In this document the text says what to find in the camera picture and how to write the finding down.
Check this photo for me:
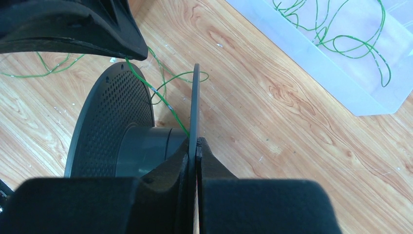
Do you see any translucent plastic bin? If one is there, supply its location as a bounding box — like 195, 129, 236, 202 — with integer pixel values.
229, 0, 413, 116

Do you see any dark grey spool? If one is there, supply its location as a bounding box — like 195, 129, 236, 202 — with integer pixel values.
64, 61, 201, 234

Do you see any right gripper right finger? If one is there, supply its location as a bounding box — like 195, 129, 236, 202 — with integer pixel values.
196, 137, 341, 234

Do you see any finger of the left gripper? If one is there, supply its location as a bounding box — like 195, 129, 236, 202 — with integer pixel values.
0, 0, 148, 61

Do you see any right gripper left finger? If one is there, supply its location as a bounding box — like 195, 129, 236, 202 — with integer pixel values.
0, 141, 190, 234

